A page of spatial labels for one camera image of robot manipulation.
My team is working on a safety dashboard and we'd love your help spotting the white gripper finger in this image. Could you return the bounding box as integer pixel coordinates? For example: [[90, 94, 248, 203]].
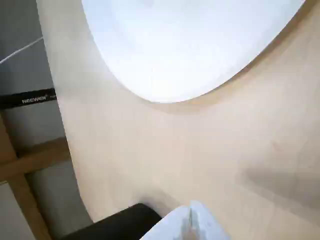
[[189, 199, 231, 240], [144, 204, 193, 240]]

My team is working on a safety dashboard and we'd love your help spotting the black round pot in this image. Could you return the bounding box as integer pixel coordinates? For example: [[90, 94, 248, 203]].
[[59, 202, 163, 240]]

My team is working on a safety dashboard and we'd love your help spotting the white paper plate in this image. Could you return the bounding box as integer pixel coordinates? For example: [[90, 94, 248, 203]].
[[81, 0, 307, 103]]

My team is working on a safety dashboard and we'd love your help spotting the black Neewer stand bar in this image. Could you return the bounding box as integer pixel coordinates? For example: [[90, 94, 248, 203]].
[[0, 87, 58, 110]]

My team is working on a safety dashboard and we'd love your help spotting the light wooden frame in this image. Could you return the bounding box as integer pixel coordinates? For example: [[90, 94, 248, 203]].
[[0, 109, 71, 240]]

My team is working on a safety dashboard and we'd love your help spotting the thin white cable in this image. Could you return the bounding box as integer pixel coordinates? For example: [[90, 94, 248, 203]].
[[0, 36, 45, 65]]

